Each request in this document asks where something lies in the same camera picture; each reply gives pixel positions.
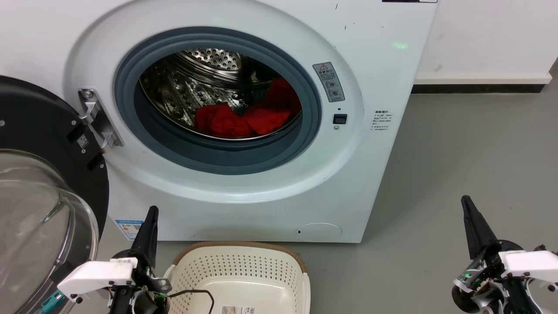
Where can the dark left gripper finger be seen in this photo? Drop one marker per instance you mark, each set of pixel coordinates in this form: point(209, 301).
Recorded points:
point(143, 244)
point(153, 244)

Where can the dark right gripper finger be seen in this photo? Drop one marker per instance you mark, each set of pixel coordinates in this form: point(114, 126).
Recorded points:
point(483, 233)
point(471, 235)

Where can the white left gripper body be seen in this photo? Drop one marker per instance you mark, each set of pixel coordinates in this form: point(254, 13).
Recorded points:
point(100, 274)

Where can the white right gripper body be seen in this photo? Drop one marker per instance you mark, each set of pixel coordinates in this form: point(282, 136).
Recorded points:
point(527, 264)

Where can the red cloth garment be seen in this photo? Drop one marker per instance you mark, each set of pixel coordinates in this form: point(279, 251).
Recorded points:
point(226, 124)

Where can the cream perforated laundry basket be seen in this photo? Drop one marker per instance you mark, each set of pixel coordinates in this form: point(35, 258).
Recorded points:
point(239, 270)

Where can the stainless steel washing machine drum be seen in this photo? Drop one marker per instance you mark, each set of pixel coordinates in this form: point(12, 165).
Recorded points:
point(183, 87)

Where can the washing machine door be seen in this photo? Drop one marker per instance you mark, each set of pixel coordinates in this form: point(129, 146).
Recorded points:
point(39, 113)

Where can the black device with white label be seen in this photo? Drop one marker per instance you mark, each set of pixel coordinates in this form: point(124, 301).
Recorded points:
point(409, 1)

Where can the blue energy label sticker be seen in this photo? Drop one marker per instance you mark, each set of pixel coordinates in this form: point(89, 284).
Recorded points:
point(130, 229)

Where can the grey rubber door gasket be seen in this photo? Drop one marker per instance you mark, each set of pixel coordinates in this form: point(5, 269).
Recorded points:
point(218, 158)

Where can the paper barcode label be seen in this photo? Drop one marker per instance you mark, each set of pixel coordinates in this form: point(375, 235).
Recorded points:
point(238, 310)

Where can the white front-load washing machine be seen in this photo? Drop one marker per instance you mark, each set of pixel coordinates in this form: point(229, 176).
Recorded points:
point(370, 174)

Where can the white QR code sticker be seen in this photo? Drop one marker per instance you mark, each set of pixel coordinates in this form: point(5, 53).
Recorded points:
point(83, 141)

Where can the silver metal door hinge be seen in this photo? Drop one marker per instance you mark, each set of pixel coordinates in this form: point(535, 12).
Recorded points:
point(98, 120)

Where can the black skirting strip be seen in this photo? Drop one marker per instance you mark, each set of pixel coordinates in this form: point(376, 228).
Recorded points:
point(475, 88)

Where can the round white filter cover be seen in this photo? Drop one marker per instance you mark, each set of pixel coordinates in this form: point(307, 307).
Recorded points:
point(319, 232)

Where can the black door latch socket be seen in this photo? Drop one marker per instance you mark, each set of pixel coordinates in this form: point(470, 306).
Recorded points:
point(340, 118)

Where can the grey warning sticker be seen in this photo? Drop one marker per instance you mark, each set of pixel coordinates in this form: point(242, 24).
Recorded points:
point(329, 83)

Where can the white wall ledge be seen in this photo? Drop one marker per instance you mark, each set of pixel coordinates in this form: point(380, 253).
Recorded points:
point(479, 78)

